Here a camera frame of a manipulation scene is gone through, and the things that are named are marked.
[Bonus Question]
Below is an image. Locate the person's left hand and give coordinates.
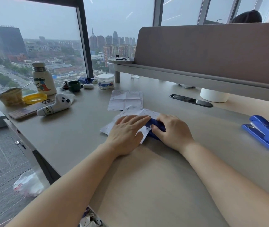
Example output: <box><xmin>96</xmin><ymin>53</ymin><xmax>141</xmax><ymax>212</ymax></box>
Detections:
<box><xmin>106</xmin><ymin>114</ymin><xmax>152</xmax><ymax>157</ymax></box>

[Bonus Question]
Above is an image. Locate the person's right hand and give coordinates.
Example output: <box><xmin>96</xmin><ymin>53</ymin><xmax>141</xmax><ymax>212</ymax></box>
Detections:
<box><xmin>149</xmin><ymin>114</ymin><xmax>195</xmax><ymax>153</ymax></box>

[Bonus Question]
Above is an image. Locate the small blue stapler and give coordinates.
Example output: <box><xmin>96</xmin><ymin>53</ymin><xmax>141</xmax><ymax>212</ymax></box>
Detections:
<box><xmin>145</xmin><ymin>118</ymin><xmax>167</xmax><ymax>140</ymax></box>

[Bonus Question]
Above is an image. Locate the white paper sheet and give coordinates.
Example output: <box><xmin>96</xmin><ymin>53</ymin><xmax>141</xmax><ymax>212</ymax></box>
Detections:
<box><xmin>108</xmin><ymin>89</ymin><xmax>144</xmax><ymax>111</ymax></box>
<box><xmin>100</xmin><ymin>105</ymin><xmax>161</xmax><ymax>144</ymax></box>

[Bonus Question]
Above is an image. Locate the person's left forearm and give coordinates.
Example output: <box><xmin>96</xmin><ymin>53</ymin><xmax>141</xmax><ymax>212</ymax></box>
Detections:
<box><xmin>6</xmin><ymin>143</ymin><xmax>122</xmax><ymax>227</ymax></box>

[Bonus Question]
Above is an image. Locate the person's right forearm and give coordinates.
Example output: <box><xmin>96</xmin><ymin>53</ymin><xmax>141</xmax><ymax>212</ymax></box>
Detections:
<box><xmin>179</xmin><ymin>141</ymin><xmax>269</xmax><ymax>227</ymax></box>

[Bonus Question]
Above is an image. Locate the white folded paper sheet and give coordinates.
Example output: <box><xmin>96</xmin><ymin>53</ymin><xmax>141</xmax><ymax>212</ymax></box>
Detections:
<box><xmin>108</xmin><ymin>89</ymin><xmax>144</xmax><ymax>111</ymax></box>

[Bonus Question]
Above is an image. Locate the white lidded plastic jar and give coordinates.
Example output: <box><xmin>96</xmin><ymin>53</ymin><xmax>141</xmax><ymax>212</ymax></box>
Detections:
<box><xmin>97</xmin><ymin>74</ymin><xmax>115</xmax><ymax>90</ymax></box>

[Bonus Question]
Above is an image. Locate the blue small box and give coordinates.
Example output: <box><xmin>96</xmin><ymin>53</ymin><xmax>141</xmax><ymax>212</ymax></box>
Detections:
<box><xmin>78</xmin><ymin>77</ymin><xmax>97</xmax><ymax>84</ymax></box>

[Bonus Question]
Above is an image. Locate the dark green mug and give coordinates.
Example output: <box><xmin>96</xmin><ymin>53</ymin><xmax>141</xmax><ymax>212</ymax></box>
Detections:
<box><xmin>67</xmin><ymin>80</ymin><xmax>81</xmax><ymax>93</ymax></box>

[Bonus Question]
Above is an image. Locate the white seal plush toy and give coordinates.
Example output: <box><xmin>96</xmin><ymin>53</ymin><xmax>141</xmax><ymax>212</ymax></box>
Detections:
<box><xmin>36</xmin><ymin>93</ymin><xmax>76</xmax><ymax>116</ymax></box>

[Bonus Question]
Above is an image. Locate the grey desk shelf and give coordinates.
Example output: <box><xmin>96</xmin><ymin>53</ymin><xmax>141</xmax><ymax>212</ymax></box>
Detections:
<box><xmin>107</xmin><ymin>57</ymin><xmax>269</xmax><ymax>101</ymax></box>

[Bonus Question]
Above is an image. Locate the white cylindrical cup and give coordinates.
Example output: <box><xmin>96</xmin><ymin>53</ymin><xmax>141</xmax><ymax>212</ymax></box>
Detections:
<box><xmin>200</xmin><ymin>88</ymin><xmax>230</xmax><ymax>103</ymax></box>

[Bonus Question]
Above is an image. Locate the white cartoon print bottle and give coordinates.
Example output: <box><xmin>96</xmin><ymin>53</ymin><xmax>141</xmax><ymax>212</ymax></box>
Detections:
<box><xmin>31</xmin><ymin>61</ymin><xmax>57</xmax><ymax>96</ymax></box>

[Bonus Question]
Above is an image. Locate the yellow round lid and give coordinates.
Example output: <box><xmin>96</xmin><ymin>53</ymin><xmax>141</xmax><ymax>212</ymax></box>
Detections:
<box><xmin>22</xmin><ymin>93</ymin><xmax>48</xmax><ymax>105</ymax></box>

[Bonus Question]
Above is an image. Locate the smartphone with patterned case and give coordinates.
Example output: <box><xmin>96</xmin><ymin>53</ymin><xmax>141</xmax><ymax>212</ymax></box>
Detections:
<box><xmin>8</xmin><ymin>98</ymin><xmax>55</xmax><ymax>120</ymax></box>

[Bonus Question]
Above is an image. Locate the grey felt desk partition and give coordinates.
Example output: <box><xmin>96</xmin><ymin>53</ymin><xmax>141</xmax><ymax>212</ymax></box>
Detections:
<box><xmin>134</xmin><ymin>22</ymin><xmax>269</xmax><ymax>83</ymax></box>

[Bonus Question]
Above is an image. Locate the large blue stapler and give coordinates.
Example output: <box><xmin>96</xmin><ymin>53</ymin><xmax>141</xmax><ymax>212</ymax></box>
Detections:
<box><xmin>241</xmin><ymin>115</ymin><xmax>269</xmax><ymax>154</ymax></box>

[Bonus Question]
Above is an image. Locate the clear plastic bag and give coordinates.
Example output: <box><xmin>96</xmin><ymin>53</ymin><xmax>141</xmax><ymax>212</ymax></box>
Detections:
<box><xmin>13</xmin><ymin>171</ymin><xmax>46</xmax><ymax>198</ymax></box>

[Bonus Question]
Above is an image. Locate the beige instant food cup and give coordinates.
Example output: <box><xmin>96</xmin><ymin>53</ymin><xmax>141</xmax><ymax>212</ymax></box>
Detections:
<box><xmin>0</xmin><ymin>87</ymin><xmax>23</xmax><ymax>107</ymax></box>

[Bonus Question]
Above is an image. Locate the black oval cable grommet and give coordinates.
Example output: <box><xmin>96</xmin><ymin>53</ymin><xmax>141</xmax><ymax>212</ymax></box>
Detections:
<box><xmin>170</xmin><ymin>94</ymin><xmax>213</xmax><ymax>108</ymax></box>

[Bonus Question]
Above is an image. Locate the dark window frame post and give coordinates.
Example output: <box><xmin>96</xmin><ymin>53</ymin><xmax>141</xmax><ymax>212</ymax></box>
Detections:
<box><xmin>74</xmin><ymin>0</ymin><xmax>94</xmax><ymax>78</ymax></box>

